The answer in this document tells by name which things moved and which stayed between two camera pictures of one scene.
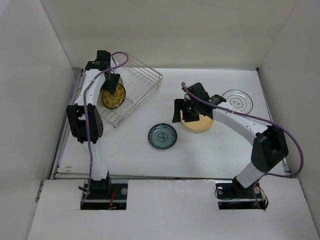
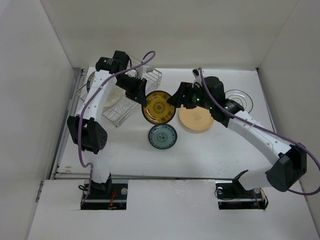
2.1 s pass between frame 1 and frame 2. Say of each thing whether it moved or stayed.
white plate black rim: stayed
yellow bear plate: stayed
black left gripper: moved
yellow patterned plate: moved
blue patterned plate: stayed
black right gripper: moved
